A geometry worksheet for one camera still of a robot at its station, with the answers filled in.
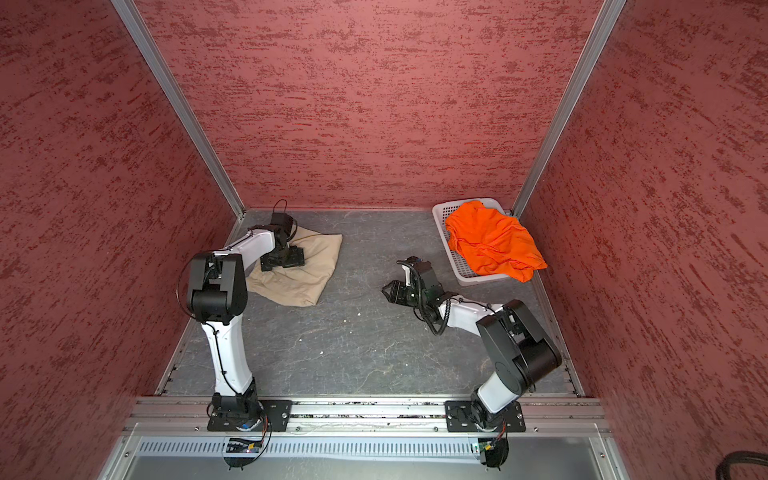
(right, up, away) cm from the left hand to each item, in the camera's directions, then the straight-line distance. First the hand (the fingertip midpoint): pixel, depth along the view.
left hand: (286, 267), depth 102 cm
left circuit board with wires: (-1, -41, -29) cm, 51 cm away
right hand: (+35, -8, -11) cm, 38 cm away
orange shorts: (+74, +8, +4) cm, 74 cm away
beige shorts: (+6, -5, -5) cm, 10 cm away
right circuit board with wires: (+62, -42, -31) cm, 81 cm away
